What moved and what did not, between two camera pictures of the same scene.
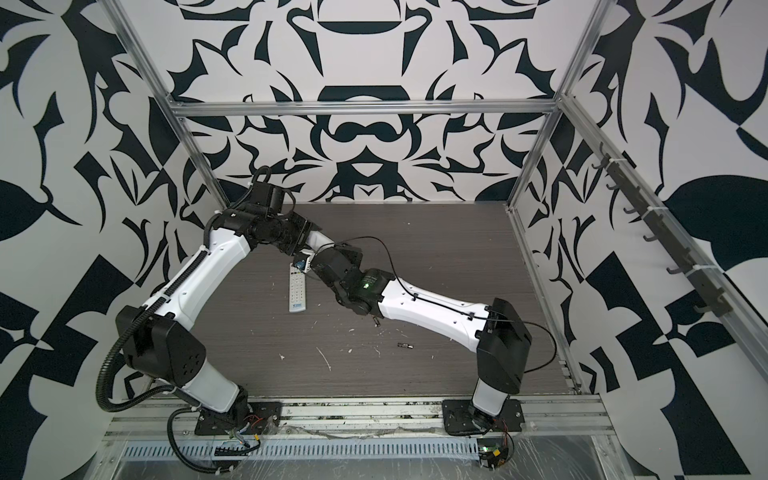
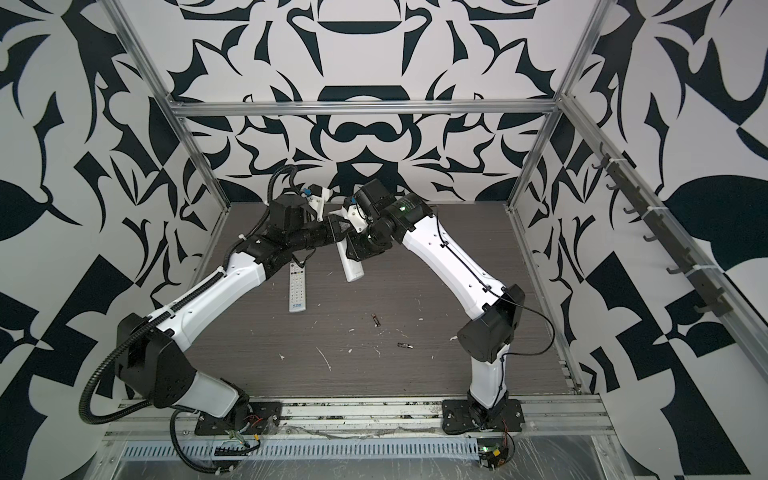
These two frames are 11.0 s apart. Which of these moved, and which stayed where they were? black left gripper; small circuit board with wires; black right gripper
Moved: black right gripper; black left gripper
Stayed: small circuit board with wires
